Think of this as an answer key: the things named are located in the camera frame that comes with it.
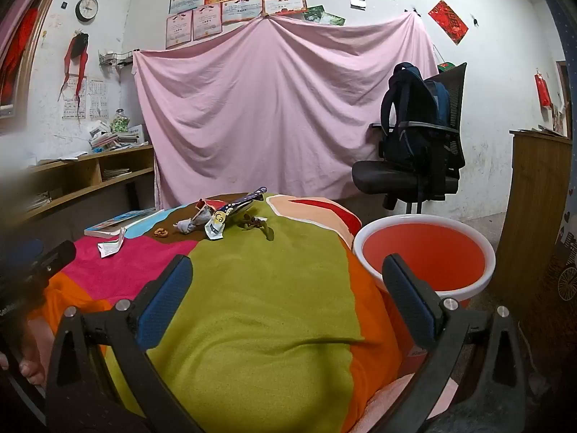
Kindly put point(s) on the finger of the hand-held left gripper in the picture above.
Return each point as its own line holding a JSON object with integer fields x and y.
{"x": 58, "y": 257}
{"x": 20, "y": 252}

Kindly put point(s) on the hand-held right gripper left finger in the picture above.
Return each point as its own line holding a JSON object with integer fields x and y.
{"x": 164, "y": 300}

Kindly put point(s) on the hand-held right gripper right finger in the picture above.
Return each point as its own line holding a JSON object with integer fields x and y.
{"x": 405, "y": 297}

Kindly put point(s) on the orange bucket with white rim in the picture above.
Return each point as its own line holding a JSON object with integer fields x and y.
{"x": 428, "y": 252}

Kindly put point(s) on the white wrapper with red print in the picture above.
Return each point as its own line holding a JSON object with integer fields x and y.
{"x": 110, "y": 249}

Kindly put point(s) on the grey wrapper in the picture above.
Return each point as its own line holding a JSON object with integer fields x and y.
{"x": 189, "y": 224}

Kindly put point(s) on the white wrapper with yellow patch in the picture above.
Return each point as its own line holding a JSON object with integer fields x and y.
{"x": 215, "y": 230}

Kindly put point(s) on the red and white wrapper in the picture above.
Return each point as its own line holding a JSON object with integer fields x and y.
{"x": 207, "y": 203}

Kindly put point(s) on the blue patterned snack wrapper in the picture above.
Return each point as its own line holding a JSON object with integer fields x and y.
{"x": 241, "y": 203}

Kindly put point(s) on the person's left hand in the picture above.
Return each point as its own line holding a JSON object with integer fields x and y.
{"x": 36, "y": 365}

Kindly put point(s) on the stack of newspapers in shelf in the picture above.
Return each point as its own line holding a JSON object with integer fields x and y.
{"x": 38, "y": 200}

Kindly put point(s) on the blue cover book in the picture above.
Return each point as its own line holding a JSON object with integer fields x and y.
{"x": 121, "y": 223}

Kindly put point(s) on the wooden shelf desk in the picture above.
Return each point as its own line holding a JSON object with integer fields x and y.
{"x": 90, "y": 169}

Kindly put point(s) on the loose papers on desk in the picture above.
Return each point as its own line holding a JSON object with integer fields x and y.
{"x": 63, "y": 158}

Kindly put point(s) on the papers in shelf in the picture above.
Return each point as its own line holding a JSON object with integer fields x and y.
{"x": 116, "y": 174}

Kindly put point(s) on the pink towel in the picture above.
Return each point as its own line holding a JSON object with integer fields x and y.
{"x": 396, "y": 401}

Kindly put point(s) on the multicolour patchwork blanket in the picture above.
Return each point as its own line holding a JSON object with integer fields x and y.
{"x": 270, "y": 302}

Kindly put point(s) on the black mesh office chair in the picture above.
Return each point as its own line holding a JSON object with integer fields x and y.
{"x": 392, "y": 180}

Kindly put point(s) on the stack of books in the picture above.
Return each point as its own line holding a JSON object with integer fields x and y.
{"x": 108, "y": 140}

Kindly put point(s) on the white box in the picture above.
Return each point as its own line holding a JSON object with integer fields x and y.
{"x": 136, "y": 134}

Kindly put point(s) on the glass jar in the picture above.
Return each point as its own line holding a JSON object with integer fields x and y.
{"x": 120, "y": 121}

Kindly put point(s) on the dark blue backpack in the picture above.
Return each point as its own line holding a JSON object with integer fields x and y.
{"x": 405, "y": 144}

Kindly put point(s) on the wooden cabinet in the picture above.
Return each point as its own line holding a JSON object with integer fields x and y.
{"x": 532, "y": 189}

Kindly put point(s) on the red hanging ribbon ornament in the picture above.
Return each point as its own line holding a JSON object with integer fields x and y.
{"x": 74, "y": 54}

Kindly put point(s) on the pink hanging sheet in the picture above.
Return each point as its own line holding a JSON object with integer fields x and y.
{"x": 270, "y": 112}

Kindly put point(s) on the green hanging ornament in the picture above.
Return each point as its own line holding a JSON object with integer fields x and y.
{"x": 445, "y": 66}

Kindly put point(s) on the small red hanging ornament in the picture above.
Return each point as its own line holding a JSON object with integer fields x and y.
{"x": 543, "y": 90}

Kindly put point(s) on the red paper poster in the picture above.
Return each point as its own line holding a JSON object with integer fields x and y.
{"x": 448, "y": 21}

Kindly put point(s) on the green photo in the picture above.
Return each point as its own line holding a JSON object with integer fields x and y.
{"x": 332, "y": 19}
{"x": 313, "y": 12}

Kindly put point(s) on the black and white picture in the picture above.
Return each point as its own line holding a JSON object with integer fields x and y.
{"x": 358, "y": 1}

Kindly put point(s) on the white wall calendar sheets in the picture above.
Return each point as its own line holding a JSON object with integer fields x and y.
{"x": 94, "y": 99}

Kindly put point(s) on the brown wooden frame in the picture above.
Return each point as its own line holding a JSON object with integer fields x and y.
{"x": 31, "y": 54}

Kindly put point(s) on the round wall clock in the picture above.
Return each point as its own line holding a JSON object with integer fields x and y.
{"x": 86, "y": 8}

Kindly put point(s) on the group of wall certificates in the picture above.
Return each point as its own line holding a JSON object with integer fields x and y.
{"x": 234, "y": 9}

